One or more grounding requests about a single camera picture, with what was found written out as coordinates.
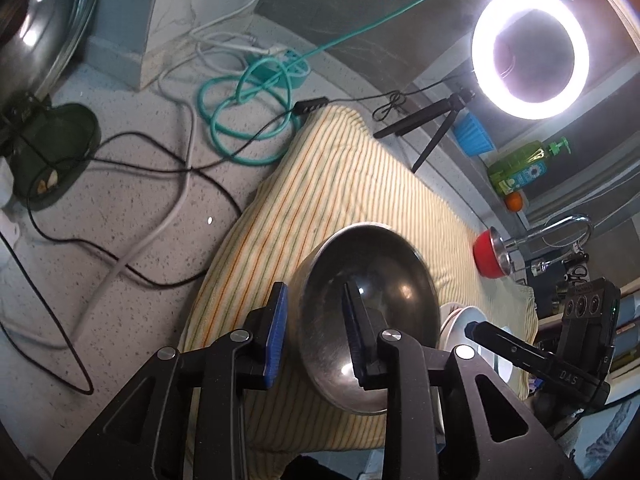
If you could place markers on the dark green dish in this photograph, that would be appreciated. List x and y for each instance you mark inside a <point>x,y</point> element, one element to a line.
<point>60,140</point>

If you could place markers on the white power adapter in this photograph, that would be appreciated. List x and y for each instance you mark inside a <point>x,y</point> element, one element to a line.
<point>6,195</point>

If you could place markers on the small red steel bowl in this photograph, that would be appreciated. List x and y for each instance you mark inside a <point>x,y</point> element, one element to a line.
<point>484,252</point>

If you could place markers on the blue ribbed cup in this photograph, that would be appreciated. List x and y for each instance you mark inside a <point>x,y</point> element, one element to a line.
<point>472,135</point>

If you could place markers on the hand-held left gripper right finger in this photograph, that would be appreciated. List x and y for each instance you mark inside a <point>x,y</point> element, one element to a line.
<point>354,340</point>

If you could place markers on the black mini tripod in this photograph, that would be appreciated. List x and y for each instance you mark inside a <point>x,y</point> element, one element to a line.
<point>452,102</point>

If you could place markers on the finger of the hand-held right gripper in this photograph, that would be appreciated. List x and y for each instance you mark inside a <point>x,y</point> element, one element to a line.
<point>505,347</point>

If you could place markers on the teal round power strip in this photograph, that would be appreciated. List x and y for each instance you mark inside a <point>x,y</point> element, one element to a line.
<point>295,77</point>

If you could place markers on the green dish soap bottle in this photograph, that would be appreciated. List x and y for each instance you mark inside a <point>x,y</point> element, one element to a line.
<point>520,167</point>

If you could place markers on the stainless steel pot lid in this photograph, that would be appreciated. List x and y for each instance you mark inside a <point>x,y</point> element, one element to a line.
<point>45,20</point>

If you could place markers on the black knife holder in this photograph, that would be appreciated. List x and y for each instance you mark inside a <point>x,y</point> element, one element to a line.
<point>575,272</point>

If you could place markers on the orange fruit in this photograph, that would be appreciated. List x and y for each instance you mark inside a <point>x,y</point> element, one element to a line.
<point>514,202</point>

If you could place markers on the large stainless steel bowl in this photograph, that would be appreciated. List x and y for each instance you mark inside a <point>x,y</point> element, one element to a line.
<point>390,270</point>

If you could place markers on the yellow striped towel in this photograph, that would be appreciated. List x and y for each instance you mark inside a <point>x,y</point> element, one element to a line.
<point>325,185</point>

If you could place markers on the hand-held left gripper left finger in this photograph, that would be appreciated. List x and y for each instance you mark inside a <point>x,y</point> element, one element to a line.
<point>275,340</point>

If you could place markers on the chrome kitchen faucet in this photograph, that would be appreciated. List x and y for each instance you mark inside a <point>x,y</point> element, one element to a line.
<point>550,227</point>

